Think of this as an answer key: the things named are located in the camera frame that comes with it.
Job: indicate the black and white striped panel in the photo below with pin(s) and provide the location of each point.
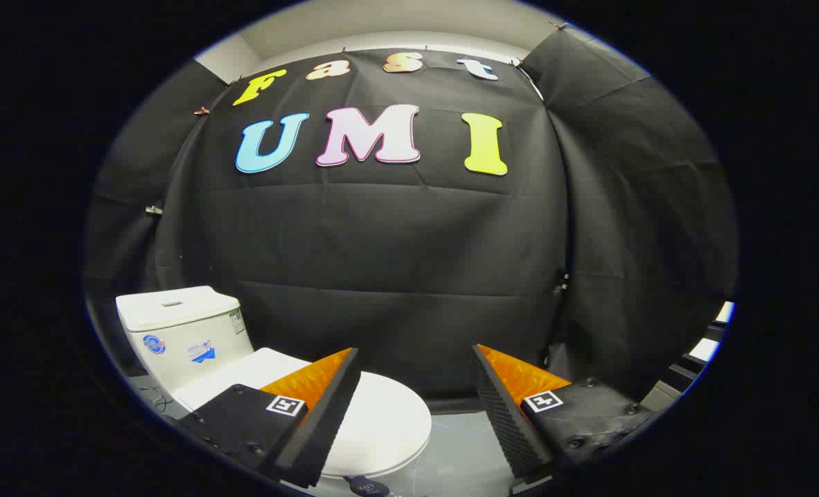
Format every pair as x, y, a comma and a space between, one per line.
703, 352

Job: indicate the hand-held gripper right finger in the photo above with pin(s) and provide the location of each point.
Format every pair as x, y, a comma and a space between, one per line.
509, 428

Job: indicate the white ceramic toilet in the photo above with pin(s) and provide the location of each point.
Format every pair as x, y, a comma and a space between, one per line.
181, 331

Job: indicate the white toilet lid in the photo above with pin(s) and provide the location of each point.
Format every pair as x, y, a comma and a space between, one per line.
382, 421

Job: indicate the black backdrop cloth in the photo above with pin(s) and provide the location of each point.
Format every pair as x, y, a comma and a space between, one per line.
396, 262

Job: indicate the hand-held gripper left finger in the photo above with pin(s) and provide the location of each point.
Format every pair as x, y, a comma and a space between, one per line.
323, 428

